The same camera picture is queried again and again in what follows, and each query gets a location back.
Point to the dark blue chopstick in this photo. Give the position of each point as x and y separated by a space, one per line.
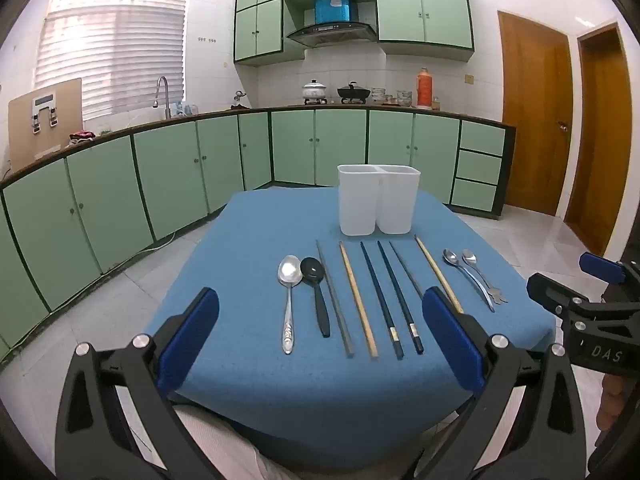
400 297
380 297

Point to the red cloth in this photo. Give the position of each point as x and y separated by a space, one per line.
82 136

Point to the black wok with lid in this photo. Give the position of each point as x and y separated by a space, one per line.
353 92

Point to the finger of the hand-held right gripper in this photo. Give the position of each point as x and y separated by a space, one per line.
545 287
602 266

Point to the black plastic spoon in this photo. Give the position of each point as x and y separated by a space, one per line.
312 270

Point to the brown wooden door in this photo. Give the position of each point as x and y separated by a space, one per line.
535 110
595 160

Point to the person's white trousers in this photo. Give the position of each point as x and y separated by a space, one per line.
220 440

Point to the green upper wall cabinets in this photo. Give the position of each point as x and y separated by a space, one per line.
440 15

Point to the blue box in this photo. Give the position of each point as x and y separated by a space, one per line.
335 7

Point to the brown cardboard box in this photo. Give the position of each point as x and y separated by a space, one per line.
20 135

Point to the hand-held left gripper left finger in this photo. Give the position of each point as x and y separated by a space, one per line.
192 340

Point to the white window blinds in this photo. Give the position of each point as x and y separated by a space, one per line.
115 45

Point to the wall water tap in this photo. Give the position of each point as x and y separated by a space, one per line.
239 94

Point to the light wooden chopstick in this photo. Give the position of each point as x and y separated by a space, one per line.
435 267
357 300

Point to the grey metal chopstick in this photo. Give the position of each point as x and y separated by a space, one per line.
405 267
335 300

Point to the orange thermos flask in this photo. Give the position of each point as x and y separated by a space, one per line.
424 90

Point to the large silver spoon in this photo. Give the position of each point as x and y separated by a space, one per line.
289 270

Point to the white two-compartment utensil holder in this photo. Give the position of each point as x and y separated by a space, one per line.
357 200

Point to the group of glass jars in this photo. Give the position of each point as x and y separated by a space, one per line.
392 96

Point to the small silver spoon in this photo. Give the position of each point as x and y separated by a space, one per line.
469 257

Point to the green lower kitchen cabinets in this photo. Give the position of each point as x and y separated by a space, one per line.
165 175

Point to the blue table cloth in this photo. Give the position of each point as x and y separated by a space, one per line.
280 400

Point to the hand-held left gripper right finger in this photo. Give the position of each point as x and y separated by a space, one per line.
450 345

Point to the black range hood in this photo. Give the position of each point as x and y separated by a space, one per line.
330 32

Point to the white cooking pot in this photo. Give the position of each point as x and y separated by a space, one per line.
314 91

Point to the small clear bottles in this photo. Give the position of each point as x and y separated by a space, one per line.
185 109

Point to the chrome kitchen faucet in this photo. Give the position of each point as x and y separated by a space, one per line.
166 102

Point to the person's right hand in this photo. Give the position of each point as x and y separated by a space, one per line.
611 400

